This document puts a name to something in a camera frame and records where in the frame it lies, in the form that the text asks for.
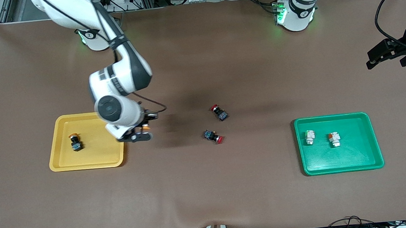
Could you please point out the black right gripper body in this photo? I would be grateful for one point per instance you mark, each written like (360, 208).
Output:
(148, 117)

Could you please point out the yellow push button switch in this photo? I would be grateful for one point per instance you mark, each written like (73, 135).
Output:
(76, 142)
(145, 126)

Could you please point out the white green button orange mark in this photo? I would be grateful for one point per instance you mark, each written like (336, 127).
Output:
(334, 139)

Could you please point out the white green push button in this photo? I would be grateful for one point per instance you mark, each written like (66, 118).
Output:
(309, 137)

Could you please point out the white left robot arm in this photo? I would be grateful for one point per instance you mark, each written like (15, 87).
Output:
(297, 14)

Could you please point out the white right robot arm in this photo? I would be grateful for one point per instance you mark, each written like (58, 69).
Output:
(119, 81)

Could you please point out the yellow plastic tray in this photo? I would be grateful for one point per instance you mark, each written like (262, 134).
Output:
(96, 152)

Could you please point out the brown table mat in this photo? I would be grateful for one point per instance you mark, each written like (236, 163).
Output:
(209, 187)

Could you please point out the green plastic tray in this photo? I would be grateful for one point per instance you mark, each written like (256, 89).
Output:
(353, 156)

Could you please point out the red push button switch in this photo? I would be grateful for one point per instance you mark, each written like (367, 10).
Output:
(219, 112)
(213, 136)

